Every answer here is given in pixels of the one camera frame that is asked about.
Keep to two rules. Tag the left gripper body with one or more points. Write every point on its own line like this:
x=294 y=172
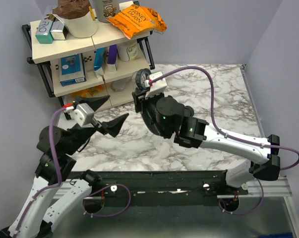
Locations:
x=96 y=124

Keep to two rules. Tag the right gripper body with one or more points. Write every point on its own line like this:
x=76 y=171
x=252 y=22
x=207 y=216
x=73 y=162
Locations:
x=146 y=105

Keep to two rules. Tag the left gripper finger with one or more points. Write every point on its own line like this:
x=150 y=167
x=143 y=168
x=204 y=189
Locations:
x=114 y=126
x=89 y=105

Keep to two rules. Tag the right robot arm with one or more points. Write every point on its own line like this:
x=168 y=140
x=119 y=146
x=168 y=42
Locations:
x=166 y=117

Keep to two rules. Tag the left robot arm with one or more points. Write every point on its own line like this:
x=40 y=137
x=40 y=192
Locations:
x=70 y=128

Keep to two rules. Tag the orange snack bag lower shelf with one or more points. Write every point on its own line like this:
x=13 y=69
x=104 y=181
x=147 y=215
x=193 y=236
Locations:
x=89 y=92

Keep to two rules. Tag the grey white item lower shelf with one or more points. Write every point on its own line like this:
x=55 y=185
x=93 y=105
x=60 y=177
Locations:
x=121 y=84

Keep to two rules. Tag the beige black shelf rack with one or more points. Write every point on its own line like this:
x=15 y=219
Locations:
x=46 y=57

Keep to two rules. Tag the blue razor box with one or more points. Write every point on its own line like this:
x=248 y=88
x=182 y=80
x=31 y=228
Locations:
x=71 y=70

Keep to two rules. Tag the blue white tube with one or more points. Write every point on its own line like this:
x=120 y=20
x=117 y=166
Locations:
x=99 y=62

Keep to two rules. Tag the purple white tube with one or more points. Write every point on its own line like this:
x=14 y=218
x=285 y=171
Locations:
x=112 y=61

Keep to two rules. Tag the white yellow cup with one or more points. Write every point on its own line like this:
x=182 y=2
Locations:
x=128 y=51

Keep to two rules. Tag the silver white box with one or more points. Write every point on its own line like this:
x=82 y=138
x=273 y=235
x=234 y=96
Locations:
x=58 y=31

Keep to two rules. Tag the teal white box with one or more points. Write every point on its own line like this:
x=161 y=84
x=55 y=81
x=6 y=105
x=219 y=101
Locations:
x=43 y=33

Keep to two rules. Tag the orange honey dijon chip bag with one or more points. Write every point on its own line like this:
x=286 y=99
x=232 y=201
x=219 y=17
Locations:
x=135 y=20

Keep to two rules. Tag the white skull cup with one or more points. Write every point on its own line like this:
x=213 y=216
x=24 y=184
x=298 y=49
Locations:
x=106 y=9

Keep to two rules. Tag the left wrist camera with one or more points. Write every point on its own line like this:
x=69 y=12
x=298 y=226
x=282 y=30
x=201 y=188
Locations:
x=83 y=114

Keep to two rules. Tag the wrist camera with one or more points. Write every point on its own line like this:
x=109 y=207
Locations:
x=83 y=114
x=156 y=88

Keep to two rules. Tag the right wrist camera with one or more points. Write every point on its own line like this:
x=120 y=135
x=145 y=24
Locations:
x=156 y=88

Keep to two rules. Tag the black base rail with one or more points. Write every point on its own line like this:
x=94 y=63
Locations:
x=162 y=188

